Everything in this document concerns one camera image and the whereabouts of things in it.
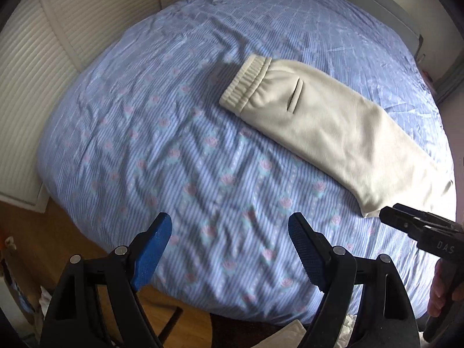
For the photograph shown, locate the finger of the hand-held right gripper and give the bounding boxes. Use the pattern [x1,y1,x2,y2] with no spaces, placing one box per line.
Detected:
[379,206,441,244]
[393,203,464,235]

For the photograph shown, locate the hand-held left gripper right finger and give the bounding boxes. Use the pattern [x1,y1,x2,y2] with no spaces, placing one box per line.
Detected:
[288,212,417,348]

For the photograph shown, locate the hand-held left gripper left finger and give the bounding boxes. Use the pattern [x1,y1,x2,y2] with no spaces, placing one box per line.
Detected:
[41,212,173,348]

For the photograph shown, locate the cream pants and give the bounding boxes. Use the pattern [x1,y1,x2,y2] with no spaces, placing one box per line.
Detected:
[219,54,455,219]

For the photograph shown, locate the person's right hand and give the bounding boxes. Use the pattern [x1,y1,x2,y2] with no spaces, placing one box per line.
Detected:
[427,260,451,318]

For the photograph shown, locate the white cloth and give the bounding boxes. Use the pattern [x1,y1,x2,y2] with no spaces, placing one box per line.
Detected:
[248,319,309,348]

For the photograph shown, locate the bed with blue duvet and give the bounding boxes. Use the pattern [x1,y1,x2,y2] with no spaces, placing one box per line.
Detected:
[35,0,458,325]

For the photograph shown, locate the white louvred wardrobe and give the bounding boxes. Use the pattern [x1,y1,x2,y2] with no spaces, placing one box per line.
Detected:
[0,0,164,208]

